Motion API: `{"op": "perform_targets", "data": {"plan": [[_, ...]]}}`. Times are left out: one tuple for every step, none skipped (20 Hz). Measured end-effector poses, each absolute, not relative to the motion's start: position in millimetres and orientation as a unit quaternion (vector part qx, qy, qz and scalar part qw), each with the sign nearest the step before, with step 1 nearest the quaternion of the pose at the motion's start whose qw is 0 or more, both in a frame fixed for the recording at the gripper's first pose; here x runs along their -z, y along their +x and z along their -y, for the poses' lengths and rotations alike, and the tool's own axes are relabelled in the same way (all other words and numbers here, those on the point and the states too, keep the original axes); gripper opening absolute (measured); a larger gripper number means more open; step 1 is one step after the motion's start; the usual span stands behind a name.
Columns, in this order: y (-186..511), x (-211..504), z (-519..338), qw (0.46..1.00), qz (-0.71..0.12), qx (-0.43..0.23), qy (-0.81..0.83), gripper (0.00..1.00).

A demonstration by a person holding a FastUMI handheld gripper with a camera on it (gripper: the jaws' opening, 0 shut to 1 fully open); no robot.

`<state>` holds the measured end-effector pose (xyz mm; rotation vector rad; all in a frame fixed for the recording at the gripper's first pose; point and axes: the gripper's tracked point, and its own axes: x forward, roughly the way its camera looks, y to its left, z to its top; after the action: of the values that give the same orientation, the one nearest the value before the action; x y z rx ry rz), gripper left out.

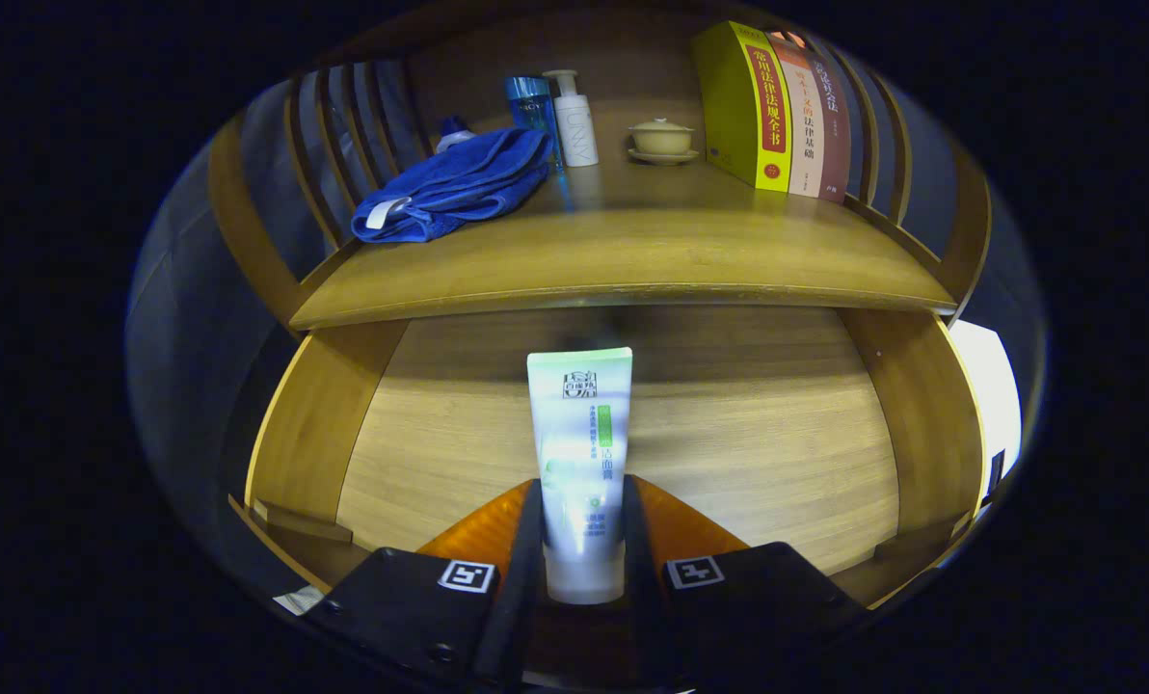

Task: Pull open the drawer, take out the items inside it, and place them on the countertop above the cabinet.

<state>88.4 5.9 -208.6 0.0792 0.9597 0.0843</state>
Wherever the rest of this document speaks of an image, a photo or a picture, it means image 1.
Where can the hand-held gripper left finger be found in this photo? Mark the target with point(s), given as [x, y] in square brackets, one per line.
[526, 578]

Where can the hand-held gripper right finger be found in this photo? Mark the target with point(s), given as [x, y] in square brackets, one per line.
[637, 569]

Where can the white green cleanser tube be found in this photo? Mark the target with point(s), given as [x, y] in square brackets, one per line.
[579, 424]

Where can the wooden drawer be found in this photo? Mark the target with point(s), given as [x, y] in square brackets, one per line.
[729, 434]

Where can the wooden countertop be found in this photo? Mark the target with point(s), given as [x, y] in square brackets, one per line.
[632, 251]

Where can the white drawer unit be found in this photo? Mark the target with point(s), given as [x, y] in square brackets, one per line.
[989, 405]

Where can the wooden cabinet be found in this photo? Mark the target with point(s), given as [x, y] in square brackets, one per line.
[247, 241]

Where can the blue folded towel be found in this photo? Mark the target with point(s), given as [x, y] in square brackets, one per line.
[459, 183]

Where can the beige lidded tea cup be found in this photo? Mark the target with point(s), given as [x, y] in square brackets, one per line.
[661, 140]

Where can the white pump bottle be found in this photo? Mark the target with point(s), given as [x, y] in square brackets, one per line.
[576, 130]

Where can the small white blue-capped bottle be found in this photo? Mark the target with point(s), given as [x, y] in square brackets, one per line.
[451, 135]

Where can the yellow thick book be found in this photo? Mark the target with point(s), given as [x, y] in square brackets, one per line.
[729, 106]

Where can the blue glossy bottle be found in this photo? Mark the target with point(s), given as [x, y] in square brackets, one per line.
[528, 106]

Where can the beige orange book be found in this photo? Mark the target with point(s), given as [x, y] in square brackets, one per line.
[806, 125]

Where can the brown book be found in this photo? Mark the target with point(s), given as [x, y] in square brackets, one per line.
[837, 135]

